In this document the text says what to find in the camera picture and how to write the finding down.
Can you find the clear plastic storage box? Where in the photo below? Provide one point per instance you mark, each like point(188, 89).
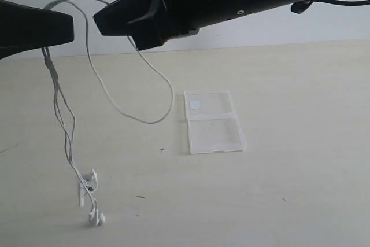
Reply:
point(208, 123)

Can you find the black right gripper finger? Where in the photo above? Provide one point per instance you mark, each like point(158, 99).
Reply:
point(129, 17)

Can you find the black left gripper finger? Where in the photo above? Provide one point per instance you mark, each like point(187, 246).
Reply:
point(25, 28)

